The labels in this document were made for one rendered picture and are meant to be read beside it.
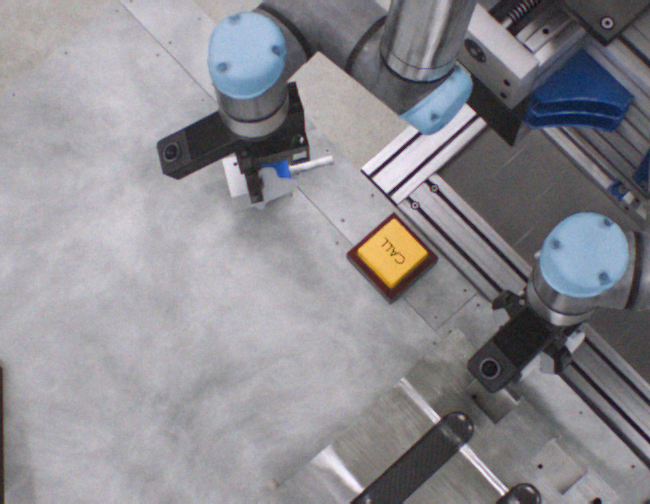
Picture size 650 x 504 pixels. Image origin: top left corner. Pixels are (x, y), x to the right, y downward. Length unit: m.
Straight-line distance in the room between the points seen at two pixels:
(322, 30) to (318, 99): 1.24
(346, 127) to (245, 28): 1.26
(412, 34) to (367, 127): 1.34
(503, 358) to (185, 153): 0.41
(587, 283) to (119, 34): 0.78
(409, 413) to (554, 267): 0.34
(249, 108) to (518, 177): 1.04
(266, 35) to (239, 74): 0.05
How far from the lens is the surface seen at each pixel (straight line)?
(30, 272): 1.66
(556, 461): 1.52
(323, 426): 1.57
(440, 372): 1.50
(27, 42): 2.69
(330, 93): 2.57
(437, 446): 1.49
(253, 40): 1.28
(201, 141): 1.47
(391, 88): 1.29
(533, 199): 2.29
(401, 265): 1.58
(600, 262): 1.22
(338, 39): 1.32
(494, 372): 1.40
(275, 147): 1.47
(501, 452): 1.49
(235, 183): 1.60
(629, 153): 1.74
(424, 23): 1.19
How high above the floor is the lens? 2.35
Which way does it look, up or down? 73 degrees down
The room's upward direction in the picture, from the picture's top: 2 degrees counter-clockwise
